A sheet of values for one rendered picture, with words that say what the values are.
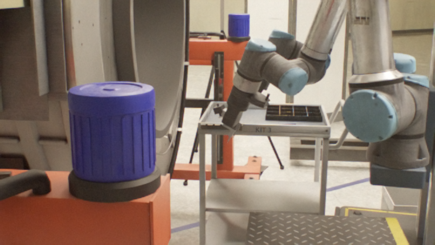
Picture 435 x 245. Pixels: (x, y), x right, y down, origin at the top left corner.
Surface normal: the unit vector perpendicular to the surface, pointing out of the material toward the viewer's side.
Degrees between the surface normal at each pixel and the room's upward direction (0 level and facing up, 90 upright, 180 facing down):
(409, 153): 70
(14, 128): 111
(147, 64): 57
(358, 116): 95
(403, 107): 80
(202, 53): 90
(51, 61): 90
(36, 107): 90
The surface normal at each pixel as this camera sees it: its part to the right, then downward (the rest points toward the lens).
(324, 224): 0.00, -0.97
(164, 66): -0.08, -0.36
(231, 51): -0.10, 0.23
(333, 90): 0.55, 0.20
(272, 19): -0.83, 0.12
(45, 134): -0.10, 0.57
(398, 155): -0.28, -0.12
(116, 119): 0.24, 0.23
